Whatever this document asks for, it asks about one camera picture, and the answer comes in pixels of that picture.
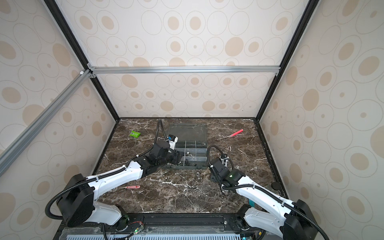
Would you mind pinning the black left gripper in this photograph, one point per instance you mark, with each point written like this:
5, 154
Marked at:
176, 158

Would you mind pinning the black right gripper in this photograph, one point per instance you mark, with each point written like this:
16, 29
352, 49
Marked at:
211, 178

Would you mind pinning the clear plastic organizer box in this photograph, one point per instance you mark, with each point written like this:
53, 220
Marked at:
192, 144

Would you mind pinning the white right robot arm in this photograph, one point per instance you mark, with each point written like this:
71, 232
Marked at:
284, 218

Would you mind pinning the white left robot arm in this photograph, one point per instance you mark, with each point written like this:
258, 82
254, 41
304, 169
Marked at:
78, 202

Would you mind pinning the green snack packet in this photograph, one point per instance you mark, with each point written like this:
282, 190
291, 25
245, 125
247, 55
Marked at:
135, 134

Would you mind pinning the pink small tool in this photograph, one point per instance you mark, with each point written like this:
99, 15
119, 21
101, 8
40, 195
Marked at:
132, 187

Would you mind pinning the black round knob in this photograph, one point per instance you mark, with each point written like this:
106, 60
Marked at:
276, 186

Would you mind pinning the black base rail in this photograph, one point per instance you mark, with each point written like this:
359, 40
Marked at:
147, 226

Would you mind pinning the silver aluminium frame bar back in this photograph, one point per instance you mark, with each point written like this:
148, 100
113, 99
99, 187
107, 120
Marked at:
185, 70

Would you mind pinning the silver aluminium frame bar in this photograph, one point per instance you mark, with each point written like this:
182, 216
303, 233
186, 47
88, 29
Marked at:
27, 136
185, 70

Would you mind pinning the silver aluminium frame bar left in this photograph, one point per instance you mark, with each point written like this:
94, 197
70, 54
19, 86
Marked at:
27, 136

